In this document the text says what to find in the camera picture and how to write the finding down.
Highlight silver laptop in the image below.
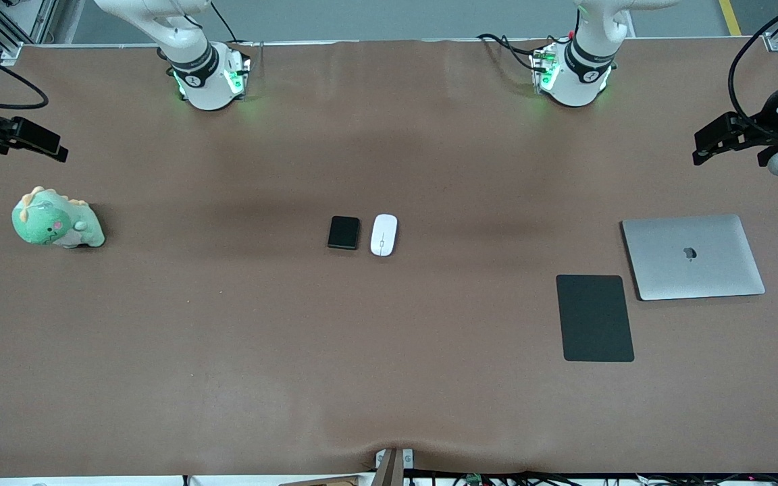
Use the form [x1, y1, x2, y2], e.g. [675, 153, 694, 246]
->
[621, 214, 767, 302]

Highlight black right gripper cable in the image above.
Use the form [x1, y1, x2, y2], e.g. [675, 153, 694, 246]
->
[0, 40, 49, 110]

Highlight brown table cover sheet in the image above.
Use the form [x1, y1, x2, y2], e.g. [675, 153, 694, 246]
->
[0, 37, 778, 477]

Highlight black right arm base cable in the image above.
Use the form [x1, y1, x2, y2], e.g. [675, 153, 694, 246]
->
[210, 0, 240, 45]

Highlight green dinosaur plush toy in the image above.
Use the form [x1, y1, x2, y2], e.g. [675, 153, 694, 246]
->
[11, 186, 106, 249]

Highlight black phone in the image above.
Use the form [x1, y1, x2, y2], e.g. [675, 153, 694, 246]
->
[327, 216, 361, 251]

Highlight aluminium frame profile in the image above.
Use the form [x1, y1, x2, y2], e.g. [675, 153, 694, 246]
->
[0, 0, 60, 66]

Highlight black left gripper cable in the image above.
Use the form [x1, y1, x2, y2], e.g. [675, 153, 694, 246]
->
[728, 0, 778, 129]

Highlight white computer mouse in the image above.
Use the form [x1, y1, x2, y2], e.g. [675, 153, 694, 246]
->
[370, 214, 398, 257]

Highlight black mouse pad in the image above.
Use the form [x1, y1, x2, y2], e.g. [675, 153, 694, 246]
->
[556, 274, 635, 363]

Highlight metal table edge clamp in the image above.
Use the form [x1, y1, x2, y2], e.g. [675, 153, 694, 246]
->
[373, 447, 415, 486]

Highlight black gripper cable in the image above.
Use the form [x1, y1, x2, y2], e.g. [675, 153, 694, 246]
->
[728, 0, 778, 129]
[0, 40, 49, 110]

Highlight black left arm base cables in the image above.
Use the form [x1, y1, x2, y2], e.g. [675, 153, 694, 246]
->
[477, 32, 555, 74]

